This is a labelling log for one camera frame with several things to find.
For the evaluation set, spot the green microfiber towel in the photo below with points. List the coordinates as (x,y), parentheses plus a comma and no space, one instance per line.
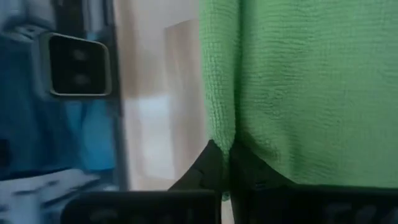
(311,77)

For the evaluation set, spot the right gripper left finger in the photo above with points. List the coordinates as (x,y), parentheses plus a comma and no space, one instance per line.
(186,202)

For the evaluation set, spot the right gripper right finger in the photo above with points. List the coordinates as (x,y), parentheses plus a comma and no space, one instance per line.
(280,202)

